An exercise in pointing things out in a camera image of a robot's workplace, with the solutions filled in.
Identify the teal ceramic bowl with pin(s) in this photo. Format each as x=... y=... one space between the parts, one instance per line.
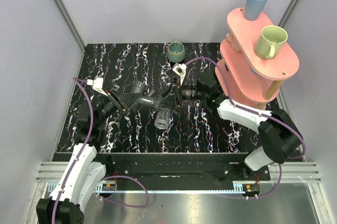
x=175 y=52

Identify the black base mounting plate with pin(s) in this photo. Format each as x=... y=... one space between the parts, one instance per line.
x=216 y=165

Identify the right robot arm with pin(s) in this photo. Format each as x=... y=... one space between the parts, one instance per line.
x=278 y=134

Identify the blue plastic cup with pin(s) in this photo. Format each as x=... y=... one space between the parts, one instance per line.
x=253 y=8

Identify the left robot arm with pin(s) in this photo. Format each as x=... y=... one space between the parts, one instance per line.
x=67 y=202

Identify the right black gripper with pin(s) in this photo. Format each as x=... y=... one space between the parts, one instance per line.
x=169 y=102

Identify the green ceramic mug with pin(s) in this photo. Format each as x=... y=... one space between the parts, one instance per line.
x=271 y=40

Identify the dark grey pipe tee fitting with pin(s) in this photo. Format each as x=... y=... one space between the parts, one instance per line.
x=147 y=100

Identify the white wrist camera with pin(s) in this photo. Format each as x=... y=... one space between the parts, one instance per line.
x=180 y=70
x=97 y=85

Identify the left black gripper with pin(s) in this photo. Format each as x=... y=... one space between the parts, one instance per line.
x=117 y=101

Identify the aluminium rail frame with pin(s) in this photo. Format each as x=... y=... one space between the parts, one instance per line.
x=288 y=173

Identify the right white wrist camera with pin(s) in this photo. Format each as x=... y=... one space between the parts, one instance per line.
x=180 y=70

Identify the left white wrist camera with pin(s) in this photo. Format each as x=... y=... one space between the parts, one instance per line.
x=97 y=85

